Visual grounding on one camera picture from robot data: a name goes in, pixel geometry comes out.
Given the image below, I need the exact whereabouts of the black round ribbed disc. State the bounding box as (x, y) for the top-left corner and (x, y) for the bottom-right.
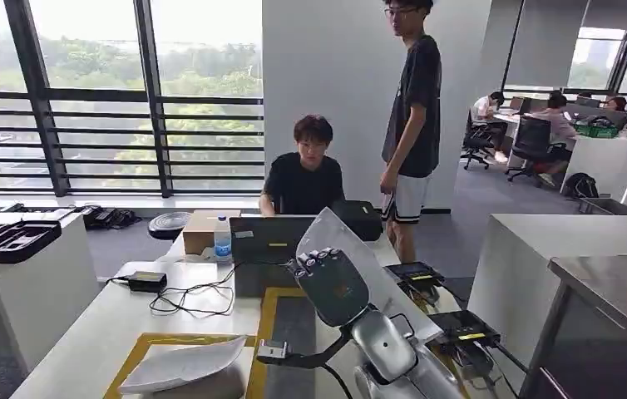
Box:
(148, 211), (193, 241)

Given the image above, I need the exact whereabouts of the green plastic crate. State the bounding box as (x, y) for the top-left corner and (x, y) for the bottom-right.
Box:
(575, 123), (620, 140)

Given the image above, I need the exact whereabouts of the small cardboard box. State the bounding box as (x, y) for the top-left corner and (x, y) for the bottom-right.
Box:
(182, 209), (242, 256)

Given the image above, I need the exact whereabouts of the dark window railing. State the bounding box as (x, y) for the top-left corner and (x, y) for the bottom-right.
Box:
(0, 0), (265, 198)

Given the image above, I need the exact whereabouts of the long white desk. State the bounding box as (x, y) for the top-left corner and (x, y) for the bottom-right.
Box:
(10, 211), (461, 399)

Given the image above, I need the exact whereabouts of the white office desk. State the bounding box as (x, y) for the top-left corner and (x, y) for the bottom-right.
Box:
(561, 131), (627, 195)

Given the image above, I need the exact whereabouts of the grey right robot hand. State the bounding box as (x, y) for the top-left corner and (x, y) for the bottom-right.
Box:
(290, 248), (372, 329)

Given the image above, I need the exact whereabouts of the black unit with yellow label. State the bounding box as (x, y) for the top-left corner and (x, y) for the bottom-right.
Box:
(385, 261), (447, 288)
(427, 309), (502, 348)

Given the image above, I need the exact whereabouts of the black office chair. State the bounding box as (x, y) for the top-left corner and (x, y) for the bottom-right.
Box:
(461, 112), (496, 171)
(506, 116), (567, 184)

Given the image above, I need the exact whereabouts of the black backpack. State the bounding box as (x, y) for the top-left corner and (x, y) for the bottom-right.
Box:
(561, 172), (600, 200)

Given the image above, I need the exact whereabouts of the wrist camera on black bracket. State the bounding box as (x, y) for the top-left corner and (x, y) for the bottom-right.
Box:
(256, 339), (351, 371)

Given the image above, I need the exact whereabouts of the black bags pile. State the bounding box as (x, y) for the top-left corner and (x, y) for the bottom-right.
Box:
(79, 204), (143, 231)

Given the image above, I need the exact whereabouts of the steel tray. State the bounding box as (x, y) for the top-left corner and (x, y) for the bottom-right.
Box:
(577, 197), (627, 218)

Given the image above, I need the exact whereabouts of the clear water bottle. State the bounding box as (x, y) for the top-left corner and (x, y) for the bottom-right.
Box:
(213, 215), (234, 264)

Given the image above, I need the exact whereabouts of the black cable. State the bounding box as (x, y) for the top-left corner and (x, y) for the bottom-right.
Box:
(106, 263), (239, 320)

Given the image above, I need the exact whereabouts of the black power adapter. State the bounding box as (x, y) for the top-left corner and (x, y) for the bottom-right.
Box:
(127, 270), (169, 294)

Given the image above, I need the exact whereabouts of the standing person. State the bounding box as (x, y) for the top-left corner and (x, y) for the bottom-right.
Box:
(379, 0), (443, 265)

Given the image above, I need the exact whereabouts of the black foam tray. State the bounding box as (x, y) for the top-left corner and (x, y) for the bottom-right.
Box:
(0, 219), (63, 265)

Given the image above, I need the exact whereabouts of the black laptop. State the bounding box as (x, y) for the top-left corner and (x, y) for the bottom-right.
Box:
(230, 215), (318, 299)

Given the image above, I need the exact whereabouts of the black zip case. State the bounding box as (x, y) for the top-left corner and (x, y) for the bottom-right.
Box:
(331, 200), (384, 243)

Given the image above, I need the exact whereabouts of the white panel-leg table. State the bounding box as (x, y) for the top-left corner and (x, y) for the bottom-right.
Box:
(467, 213), (627, 382)
(0, 211), (101, 377)

